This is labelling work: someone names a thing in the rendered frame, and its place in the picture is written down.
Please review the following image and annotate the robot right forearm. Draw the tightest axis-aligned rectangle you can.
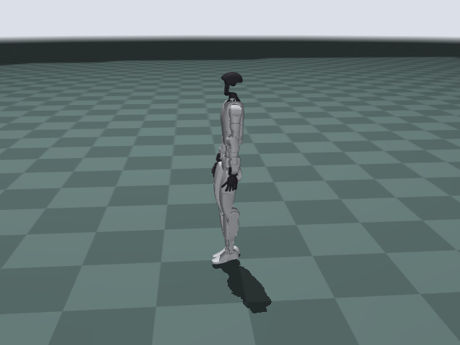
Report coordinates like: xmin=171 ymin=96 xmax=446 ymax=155
xmin=218 ymin=137 xmax=228 ymax=160

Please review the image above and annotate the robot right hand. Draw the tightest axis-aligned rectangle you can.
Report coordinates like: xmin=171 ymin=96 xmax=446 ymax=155
xmin=211 ymin=153 xmax=221 ymax=178

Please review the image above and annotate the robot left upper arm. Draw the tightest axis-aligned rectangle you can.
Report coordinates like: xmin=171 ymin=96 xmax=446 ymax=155
xmin=226 ymin=104 xmax=242 ymax=146

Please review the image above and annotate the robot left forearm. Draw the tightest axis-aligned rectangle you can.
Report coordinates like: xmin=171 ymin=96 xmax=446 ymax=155
xmin=228 ymin=137 xmax=239 ymax=174

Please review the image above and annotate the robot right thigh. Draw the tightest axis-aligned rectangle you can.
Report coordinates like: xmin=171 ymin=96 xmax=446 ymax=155
xmin=213 ymin=161 xmax=234 ymax=213

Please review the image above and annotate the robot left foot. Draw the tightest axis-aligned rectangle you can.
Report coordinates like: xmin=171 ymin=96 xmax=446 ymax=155
xmin=211 ymin=250 xmax=239 ymax=265

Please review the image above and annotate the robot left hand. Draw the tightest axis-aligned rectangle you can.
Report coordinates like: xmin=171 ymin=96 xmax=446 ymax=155
xmin=221 ymin=167 xmax=238 ymax=192

